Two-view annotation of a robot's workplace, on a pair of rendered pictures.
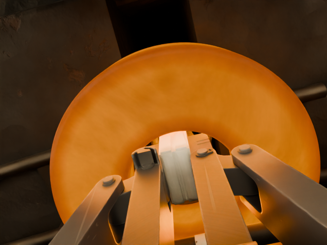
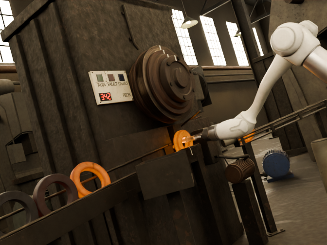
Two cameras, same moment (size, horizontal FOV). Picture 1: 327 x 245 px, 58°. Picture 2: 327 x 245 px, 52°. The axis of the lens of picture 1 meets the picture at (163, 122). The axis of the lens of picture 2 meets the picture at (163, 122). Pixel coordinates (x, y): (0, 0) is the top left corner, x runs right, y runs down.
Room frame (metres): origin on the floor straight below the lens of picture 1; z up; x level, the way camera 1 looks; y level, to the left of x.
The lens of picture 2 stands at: (-0.90, 1.72, 0.78)
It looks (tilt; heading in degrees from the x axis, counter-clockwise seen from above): 3 degrees up; 304
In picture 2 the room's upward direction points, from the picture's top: 16 degrees counter-clockwise
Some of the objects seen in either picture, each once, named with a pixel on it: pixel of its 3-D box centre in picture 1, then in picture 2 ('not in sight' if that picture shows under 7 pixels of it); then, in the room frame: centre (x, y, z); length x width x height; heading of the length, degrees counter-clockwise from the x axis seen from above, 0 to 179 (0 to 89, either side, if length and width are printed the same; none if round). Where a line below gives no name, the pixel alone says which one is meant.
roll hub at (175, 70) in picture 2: not in sight; (178, 78); (0.07, 0.00, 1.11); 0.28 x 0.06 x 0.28; 86
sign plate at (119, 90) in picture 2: not in sight; (112, 86); (0.30, 0.32, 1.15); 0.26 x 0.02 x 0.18; 86
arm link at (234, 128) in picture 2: not in sight; (233, 128); (-0.17, 0.01, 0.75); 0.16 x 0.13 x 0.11; 176
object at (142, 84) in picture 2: not in sight; (166, 84); (0.17, -0.01, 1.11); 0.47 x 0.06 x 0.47; 86
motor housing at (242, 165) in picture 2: not in sight; (249, 201); (0.01, -0.32, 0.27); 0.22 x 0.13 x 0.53; 86
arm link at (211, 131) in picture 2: not in sight; (215, 132); (-0.06, 0.01, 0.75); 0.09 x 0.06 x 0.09; 86
